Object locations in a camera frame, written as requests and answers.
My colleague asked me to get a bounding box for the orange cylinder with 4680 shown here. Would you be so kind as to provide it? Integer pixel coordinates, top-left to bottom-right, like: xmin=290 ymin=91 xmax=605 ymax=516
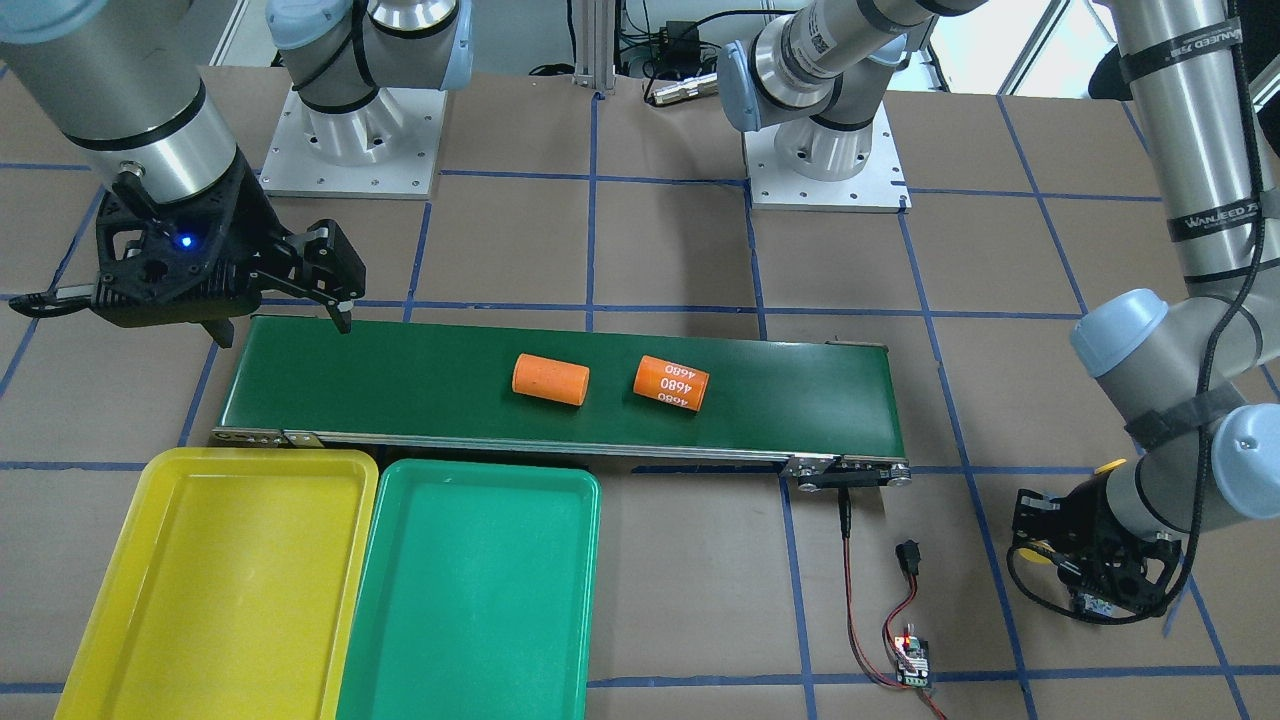
xmin=634 ymin=355 xmax=710 ymax=413

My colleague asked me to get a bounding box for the plain orange cylinder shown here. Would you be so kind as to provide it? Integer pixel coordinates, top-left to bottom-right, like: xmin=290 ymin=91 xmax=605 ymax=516
xmin=511 ymin=354 xmax=590 ymax=407

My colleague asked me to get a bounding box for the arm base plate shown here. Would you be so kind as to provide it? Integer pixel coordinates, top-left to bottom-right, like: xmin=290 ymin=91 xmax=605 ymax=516
xmin=742 ymin=104 xmax=913 ymax=213
xmin=259 ymin=88 xmax=451 ymax=201

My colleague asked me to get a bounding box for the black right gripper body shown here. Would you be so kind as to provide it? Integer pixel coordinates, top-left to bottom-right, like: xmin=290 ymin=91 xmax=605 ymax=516
xmin=92 ymin=151 xmax=297 ymax=328

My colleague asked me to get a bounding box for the red black power cable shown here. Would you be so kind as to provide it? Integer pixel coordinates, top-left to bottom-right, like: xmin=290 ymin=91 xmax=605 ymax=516
xmin=835 ymin=486 xmax=951 ymax=720

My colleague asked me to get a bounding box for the aluminium frame post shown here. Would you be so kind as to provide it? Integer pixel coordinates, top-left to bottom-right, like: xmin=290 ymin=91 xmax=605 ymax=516
xmin=567 ymin=1 xmax=620 ymax=96

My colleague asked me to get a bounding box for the yellow push button bottom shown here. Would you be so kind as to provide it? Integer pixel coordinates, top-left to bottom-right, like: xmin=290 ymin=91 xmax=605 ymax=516
xmin=1092 ymin=457 xmax=1128 ymax=477

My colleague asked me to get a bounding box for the yellow push button top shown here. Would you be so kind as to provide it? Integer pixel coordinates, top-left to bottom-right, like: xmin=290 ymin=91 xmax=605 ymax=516
xmin=1011 ymin=542 xmax=1053 ymax=566

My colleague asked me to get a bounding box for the small motor controller board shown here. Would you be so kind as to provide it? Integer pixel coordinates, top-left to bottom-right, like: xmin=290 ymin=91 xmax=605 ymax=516
xmin=891 ymin=634 xmax=934 ymax=691

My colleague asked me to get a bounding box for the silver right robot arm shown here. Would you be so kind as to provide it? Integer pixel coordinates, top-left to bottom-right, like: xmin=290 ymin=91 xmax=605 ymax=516
xmin=3 ymin=1 xmax=474 ymax=347

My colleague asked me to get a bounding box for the green plastic tray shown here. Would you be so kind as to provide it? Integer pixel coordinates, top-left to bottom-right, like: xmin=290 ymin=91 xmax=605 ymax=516
xmin=335 ymin=459 xmax=602 ymax=719

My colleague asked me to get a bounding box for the yellow plastic tray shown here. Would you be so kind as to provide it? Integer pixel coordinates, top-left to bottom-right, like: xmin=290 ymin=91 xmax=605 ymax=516
xmin=55 ymin=448 xmax=379 ymax=719

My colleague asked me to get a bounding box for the black power adapter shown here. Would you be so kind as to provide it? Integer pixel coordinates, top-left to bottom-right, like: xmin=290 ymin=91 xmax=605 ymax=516
xmin=657 ymin=20 xmax=703 ymax=64

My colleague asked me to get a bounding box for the green conveyor belt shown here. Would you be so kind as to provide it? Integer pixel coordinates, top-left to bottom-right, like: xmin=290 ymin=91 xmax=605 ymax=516
xmin=212 ymin=316 xmax=911 ymax=488

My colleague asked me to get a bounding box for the yellow push button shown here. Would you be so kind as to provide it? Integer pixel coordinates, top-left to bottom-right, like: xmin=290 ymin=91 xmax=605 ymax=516
xmin=1092 ymin=457 xmax=1128 ymax=477
xmin=1011 ymin=542 xmax=1053 ymax=566

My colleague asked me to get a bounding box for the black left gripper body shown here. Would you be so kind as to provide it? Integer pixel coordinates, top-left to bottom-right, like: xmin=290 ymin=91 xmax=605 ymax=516
xmin=1010 ymin=477 xmax=1183 ymax=623

